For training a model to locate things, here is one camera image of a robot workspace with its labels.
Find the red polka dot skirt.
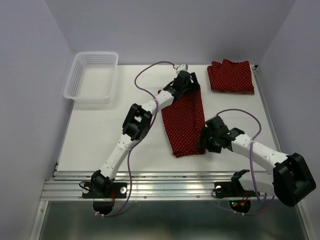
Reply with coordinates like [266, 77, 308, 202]
[161, 90, 206, 158]
[207, 59, 255, 92]

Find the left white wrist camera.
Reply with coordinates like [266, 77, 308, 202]
[173, 63, 188, 75]

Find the white plastic basket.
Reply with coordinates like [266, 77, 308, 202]
[63, 51, 119, 104]

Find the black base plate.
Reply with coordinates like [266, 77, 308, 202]
[79, 181, 127, 200]
[211, 170, 256, 199]

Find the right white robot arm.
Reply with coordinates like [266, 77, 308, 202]
[198, 116, 317, 207]

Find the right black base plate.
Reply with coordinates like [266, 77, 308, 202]
[211, 170, 256, 199]

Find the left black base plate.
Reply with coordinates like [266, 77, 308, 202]
[79, 181, 127, 200]

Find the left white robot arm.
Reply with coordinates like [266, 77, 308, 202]
[90, 70, 200, 197]

